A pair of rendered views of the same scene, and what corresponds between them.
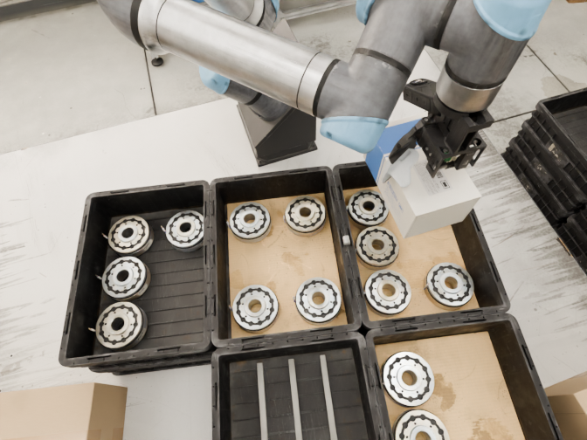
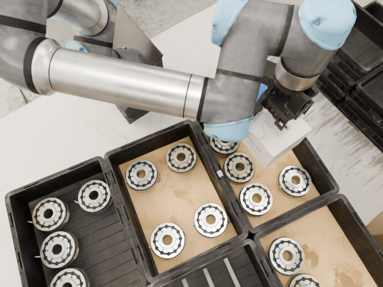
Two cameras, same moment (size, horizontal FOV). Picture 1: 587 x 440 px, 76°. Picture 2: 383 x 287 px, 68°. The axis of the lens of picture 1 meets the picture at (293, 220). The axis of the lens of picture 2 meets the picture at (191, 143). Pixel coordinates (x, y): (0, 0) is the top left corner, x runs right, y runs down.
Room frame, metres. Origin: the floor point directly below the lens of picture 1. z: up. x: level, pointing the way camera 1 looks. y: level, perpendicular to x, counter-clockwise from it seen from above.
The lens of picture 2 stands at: (0.14, 0.05, 1.75)
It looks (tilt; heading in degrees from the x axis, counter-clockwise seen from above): 68 degrees down; 339
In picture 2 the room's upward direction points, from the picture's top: 1 degrees counter-clockwise
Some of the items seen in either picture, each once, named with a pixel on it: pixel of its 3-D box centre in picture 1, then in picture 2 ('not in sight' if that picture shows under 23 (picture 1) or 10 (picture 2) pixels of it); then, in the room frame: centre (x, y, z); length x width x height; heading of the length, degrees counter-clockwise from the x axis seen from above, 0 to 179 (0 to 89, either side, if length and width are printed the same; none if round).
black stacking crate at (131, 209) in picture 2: (279, 257); (173, 196); (0.33, 0.04, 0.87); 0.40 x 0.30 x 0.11; 2
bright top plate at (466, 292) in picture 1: (450, 284); (295, 180); (0.24, -0.34, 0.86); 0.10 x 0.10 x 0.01
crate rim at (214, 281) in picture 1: (278, 248); (172, 193); (0.33, 0.04, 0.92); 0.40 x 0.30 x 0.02; 2
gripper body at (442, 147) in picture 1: (451, 128); (286, 95); (0.36, -0.24, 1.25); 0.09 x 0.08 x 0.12; 13
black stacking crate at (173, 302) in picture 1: (152, 271); (80, 238); (0.32, 0.34, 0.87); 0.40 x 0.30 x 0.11; 2
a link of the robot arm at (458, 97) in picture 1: (471, 81); (299, 67); (0.36, -0.24, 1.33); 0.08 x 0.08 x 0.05
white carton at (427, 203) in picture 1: (416, 174); (260, 119); (0.38, -0.24, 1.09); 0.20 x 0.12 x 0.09; 13
